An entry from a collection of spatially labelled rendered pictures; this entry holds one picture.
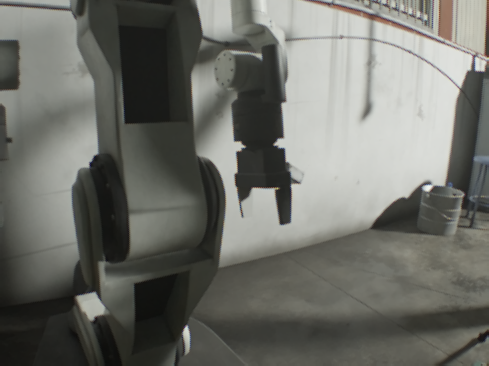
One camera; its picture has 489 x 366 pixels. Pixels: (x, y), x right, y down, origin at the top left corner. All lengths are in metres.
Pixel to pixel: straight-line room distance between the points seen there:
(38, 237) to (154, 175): 0.97
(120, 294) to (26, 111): 0.88
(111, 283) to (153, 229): 0.10
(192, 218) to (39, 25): 0.96
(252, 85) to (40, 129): 0.83
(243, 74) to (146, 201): 0.27
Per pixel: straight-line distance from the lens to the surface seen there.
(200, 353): 0.89
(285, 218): 0.59
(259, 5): 0.65
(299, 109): 1.63
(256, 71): 0.60
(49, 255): 1.38
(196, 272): 0.52
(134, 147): 0.42
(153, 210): 0.42
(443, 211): 2.25
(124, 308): 0.51
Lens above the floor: 0.76
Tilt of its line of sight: 13 degrees down
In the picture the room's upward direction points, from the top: 2 degrees clockwise
